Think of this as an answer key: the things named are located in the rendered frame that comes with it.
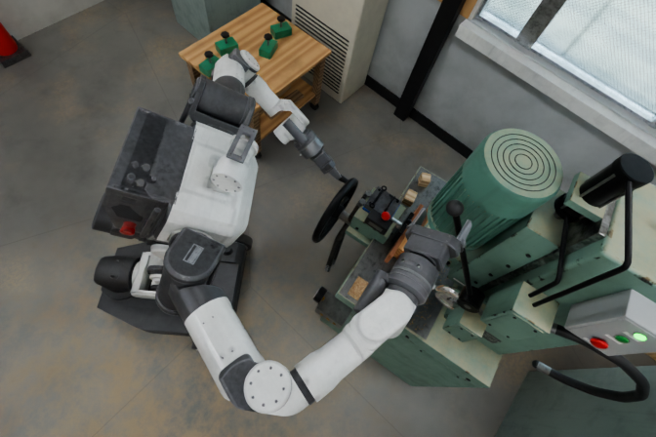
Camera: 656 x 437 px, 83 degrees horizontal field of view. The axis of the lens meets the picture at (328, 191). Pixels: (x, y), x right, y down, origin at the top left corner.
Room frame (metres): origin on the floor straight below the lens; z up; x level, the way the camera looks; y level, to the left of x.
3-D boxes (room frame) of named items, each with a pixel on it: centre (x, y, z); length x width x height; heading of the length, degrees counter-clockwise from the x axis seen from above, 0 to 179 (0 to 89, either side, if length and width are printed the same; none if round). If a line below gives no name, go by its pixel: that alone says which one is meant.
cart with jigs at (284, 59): (1.59, 0.59, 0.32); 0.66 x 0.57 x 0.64; 153
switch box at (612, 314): (0.25, -0.61, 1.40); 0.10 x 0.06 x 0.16; 69
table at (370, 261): (0.55, -0.27, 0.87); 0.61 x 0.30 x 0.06; 159
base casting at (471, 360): (0.45, -0.48, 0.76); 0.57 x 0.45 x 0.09; 69
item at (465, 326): (0.28, -0.48, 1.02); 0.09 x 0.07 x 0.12; 159
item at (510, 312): (0.27, -0.51, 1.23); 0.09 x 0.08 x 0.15; 69
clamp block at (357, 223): (0.58, -0.19, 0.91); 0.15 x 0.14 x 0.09; 159
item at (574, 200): (0.44, -0.50, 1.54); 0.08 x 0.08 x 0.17; 69
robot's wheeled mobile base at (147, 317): (0.31, 0.63, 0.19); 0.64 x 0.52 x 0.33; 99
